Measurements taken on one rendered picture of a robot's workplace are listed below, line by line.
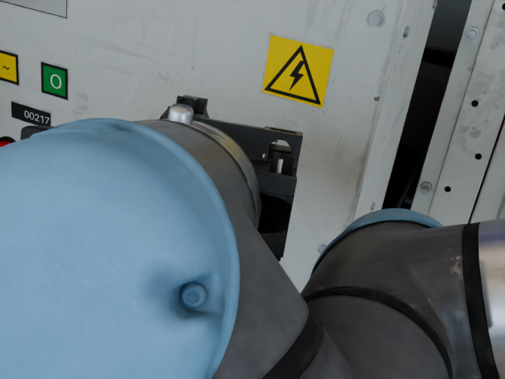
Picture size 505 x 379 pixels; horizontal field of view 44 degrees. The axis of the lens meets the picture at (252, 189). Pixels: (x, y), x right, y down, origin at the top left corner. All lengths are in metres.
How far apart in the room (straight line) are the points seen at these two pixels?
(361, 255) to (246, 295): 0.13
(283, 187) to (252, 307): 0.12
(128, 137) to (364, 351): 0.11
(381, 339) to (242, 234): 0.08
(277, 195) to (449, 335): 0.09
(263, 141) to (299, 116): 0.21
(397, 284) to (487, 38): 0.53
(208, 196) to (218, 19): 0.41
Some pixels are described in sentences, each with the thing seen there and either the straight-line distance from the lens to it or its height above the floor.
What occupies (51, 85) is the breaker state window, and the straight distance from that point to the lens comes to 0.67.
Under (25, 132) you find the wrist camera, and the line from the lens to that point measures 0.38.
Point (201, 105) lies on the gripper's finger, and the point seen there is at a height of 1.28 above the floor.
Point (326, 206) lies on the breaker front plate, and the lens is 0.57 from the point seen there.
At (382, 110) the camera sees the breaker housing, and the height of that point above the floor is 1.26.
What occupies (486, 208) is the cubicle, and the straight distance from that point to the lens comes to 0.82.
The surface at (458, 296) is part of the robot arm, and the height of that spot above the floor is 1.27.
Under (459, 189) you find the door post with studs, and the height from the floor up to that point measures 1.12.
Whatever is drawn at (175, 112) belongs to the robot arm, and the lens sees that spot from 0.25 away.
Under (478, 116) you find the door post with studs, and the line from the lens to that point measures 0.78.
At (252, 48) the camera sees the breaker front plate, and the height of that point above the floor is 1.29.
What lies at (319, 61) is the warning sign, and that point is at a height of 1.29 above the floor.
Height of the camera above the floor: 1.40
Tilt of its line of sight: 24 degrees down
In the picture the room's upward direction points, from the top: 10 degrees clockwise
